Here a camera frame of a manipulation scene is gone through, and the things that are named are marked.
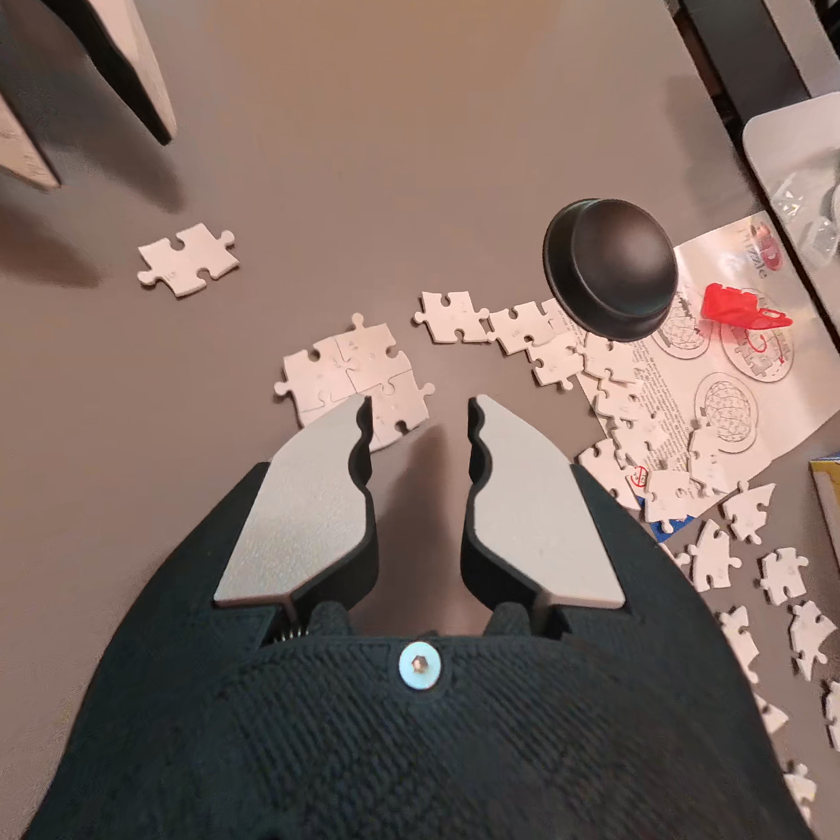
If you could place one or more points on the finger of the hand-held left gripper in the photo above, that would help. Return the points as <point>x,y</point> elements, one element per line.
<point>23,144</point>
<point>124,59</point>

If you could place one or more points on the pile of white puzzle pieces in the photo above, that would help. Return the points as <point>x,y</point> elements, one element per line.
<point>669,492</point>

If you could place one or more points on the white puzzle piece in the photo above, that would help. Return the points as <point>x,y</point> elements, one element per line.
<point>558,364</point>
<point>525,328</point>
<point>453,318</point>

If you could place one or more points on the clear plastic bag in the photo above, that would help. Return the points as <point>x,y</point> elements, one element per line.
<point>807,197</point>

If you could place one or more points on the white tray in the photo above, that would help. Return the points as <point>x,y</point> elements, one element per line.
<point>774,141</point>

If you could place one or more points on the printed instruction sheet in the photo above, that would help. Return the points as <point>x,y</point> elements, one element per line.
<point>695,358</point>

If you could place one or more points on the black dome stand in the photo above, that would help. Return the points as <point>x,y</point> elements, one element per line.
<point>610,269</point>

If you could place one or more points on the four joined puzzle pieces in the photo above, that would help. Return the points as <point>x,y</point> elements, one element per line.
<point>341,374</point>

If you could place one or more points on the red plastic part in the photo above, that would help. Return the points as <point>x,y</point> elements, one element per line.
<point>728,305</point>

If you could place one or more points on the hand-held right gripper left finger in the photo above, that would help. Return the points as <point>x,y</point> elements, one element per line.
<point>302,512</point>

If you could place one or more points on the blue and yellow box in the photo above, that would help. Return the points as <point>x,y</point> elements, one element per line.
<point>828,499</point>

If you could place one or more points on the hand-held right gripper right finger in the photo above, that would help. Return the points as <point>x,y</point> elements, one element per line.
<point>538,518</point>

